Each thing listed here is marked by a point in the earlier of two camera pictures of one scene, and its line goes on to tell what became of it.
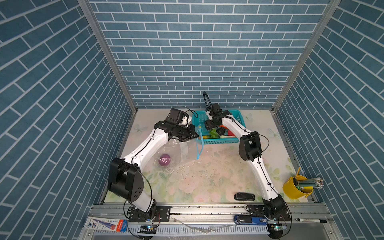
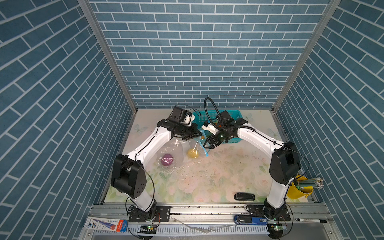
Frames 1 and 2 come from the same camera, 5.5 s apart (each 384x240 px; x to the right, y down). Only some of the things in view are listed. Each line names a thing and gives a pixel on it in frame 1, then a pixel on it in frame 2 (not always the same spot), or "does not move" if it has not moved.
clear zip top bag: x=172 y=153 does not move
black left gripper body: x=183 y=133 does not move
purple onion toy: x=165 y=160 does not move
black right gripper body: x=210 y=124 -> x=218 y=138
